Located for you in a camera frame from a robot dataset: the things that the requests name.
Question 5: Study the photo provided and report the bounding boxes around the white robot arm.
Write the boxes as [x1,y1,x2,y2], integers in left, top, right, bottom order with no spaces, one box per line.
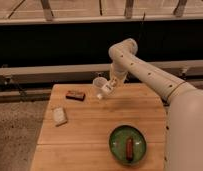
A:
[108,38,203,171]

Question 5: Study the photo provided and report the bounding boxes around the dark brown rectangular block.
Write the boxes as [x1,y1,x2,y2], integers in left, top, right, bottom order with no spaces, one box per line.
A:
[66,90,85,101]

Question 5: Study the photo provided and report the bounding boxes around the white rectangular sponge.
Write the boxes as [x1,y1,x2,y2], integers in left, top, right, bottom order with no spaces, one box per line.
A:
[53,107,67,126]

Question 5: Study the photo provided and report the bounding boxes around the wooden table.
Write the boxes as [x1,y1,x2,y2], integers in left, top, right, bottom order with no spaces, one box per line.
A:
[31,84,166,171]

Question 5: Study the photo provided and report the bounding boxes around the green bowl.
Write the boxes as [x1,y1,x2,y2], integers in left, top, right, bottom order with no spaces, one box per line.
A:
[109,125,147,166]

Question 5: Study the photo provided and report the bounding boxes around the brown sausage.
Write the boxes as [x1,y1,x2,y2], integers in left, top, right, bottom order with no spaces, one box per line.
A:
[126,137,133,161]

